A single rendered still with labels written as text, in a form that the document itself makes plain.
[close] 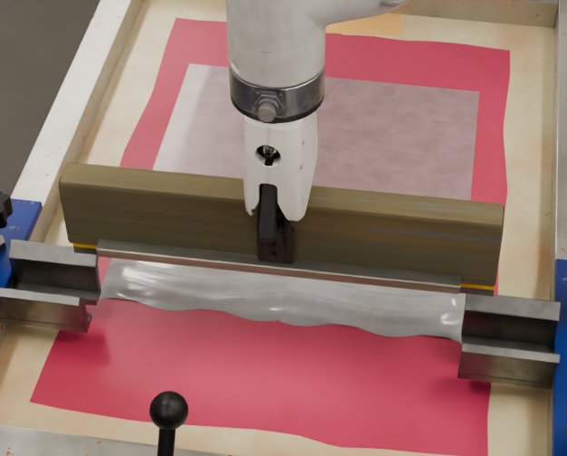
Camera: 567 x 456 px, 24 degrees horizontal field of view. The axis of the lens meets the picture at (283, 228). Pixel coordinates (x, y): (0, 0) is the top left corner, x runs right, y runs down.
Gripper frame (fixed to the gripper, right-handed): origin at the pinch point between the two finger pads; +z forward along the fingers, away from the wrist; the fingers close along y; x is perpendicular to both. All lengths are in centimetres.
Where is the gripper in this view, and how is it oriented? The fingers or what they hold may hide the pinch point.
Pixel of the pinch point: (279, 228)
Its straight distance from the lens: 114.8
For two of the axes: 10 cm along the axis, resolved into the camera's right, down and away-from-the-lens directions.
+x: -9.9, -1.0, 1.2
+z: 0.1, 7.2, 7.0
